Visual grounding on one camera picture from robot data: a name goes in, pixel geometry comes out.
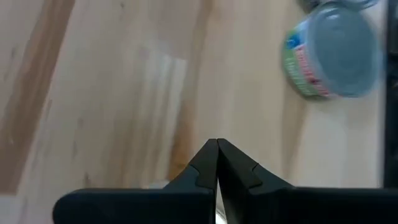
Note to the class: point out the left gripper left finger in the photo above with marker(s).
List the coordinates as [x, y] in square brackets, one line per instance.
[140, 208]

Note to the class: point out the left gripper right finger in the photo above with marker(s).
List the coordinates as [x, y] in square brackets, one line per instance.
[311, 208]

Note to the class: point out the green label tuna can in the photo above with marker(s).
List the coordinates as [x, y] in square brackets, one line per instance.
[339, 53]

